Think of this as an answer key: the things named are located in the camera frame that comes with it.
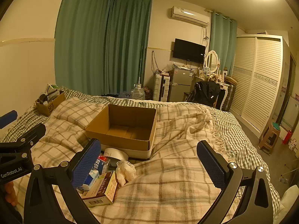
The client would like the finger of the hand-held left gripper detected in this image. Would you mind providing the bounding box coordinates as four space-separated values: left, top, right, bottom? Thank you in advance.
0 110 18 129
0 123 46 168

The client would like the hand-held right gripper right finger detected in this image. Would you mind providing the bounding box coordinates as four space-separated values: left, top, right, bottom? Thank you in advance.
197 140 274 224

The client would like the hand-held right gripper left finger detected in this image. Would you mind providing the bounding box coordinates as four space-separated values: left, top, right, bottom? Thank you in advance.
23 138 102 224

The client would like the brown and green medicine box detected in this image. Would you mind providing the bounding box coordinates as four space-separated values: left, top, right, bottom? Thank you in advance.
80 170 118 208

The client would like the white tape roll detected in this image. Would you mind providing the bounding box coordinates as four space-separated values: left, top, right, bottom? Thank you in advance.
103 147 129 167

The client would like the white tissue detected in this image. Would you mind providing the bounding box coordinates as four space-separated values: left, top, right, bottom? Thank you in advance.
116 160 136 187

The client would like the large cardboard box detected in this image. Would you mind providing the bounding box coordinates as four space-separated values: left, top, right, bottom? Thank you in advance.
85 104 158 161

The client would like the person's left hand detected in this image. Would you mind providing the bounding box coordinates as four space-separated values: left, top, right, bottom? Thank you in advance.
5 182 19 207

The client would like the blue and white small box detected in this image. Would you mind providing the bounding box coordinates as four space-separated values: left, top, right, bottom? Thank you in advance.
77 169 100 191

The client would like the red and blue packet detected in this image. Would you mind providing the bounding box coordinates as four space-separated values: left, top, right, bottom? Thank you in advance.
94 155 111 176

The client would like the small cardboard box with items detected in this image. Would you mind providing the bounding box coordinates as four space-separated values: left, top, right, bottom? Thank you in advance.
35 91 66 117

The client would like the beige plaid blanket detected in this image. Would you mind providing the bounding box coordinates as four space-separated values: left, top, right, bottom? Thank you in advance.
13 97 269 224

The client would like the green and white carton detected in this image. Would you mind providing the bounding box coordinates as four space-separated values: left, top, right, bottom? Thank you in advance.
45 83 61 94

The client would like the brown plastic stool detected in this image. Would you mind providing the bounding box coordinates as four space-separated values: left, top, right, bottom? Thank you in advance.
258 122 281 155

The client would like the black jacket on chair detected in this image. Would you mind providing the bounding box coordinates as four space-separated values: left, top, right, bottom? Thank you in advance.
186 81 221 109

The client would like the dark suitcase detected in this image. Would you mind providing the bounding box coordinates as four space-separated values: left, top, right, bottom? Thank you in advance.
225 77 238 112

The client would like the white dressing table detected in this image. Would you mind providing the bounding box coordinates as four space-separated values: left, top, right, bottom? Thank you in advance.
195 73 231 111

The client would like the red fire extinguisher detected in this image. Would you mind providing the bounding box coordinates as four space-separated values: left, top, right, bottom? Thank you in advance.
282 130 292 145

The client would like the silver small fridge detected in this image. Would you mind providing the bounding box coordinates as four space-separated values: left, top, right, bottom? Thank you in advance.
168 66 194 102

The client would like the white pillow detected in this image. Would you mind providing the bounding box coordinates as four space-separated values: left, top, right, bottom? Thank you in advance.
280 184 299 224

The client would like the clear water jug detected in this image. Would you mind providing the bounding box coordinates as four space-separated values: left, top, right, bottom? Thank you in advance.
130 84 145 101

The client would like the white suitcase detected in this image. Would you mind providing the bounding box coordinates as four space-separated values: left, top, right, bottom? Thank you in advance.
153 72 170 102

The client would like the white louvred wardrobe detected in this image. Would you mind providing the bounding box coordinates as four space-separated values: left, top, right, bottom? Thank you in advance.
230 34 284 139

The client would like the wide green curtain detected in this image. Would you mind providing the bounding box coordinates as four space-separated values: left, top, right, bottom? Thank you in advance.
54 0 153 97

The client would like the white oval mirror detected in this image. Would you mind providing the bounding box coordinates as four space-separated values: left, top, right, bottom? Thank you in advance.
205 50 219 73

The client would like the narrow green curtain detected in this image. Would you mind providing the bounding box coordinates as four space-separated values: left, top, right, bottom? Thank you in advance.
209 12 238 75

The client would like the white air conditioner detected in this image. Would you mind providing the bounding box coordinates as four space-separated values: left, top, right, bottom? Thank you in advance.
168 6 210 27

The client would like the black wall television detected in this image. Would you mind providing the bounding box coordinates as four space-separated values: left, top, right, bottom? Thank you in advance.
172 38 206 64

